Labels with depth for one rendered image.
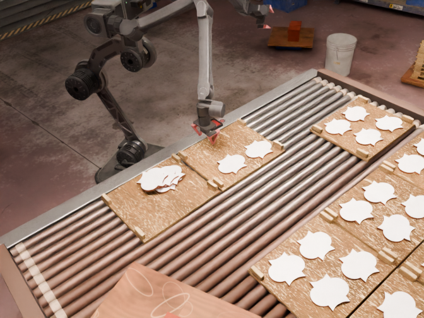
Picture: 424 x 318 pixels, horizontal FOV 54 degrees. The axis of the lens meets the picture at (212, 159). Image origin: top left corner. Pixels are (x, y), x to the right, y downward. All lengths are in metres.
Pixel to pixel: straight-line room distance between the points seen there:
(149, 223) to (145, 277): 0.35
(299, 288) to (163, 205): 0.67
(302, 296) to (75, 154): 2.71
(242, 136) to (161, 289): 1.00
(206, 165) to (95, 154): 1.90
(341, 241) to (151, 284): 0.74
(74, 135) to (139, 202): 2.27
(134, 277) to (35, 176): 2.36
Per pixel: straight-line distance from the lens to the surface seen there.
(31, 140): 4.17
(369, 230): 1.76
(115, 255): 1.72
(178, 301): 1.41
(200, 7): 1.96
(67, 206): 1.98
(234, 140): 2.12
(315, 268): 1.61
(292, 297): 1.53
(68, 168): 3.68
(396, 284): 1.64
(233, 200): 1.83
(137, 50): 2.51
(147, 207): 1.83
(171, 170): 1.93
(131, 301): 1.44
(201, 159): 2.02
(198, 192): 1.85
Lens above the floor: 2.25
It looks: 41 degrees down
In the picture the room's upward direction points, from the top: 5 degrees counter-clockwise
